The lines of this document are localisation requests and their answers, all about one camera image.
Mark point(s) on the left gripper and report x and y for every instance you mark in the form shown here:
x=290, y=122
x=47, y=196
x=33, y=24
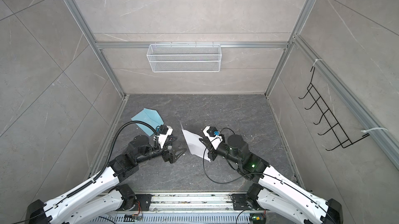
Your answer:
x=171, y=156

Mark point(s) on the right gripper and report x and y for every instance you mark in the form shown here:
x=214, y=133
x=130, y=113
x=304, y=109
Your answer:
x=213, y=154

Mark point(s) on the white letter paper blue border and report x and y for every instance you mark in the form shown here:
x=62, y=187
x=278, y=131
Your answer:
x=196, y=147

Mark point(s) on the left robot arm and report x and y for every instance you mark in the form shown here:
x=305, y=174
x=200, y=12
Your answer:
x=104, y=191

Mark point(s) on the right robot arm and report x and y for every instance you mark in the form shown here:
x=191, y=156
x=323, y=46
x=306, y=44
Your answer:
x=270, y=189

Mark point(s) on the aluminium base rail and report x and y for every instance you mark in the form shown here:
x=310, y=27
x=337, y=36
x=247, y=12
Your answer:
x=192, y=208

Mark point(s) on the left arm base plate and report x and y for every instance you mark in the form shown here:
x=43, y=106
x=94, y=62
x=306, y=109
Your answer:
x=141, y=202

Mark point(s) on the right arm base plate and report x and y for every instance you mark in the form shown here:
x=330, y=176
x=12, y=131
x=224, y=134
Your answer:
x=241, y=202

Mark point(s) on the white wire mesh basket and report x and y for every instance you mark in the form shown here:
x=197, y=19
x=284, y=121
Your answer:
x=177, y=58

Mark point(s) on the black wire hook rack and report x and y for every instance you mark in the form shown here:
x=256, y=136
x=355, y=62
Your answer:
x=327, y=116

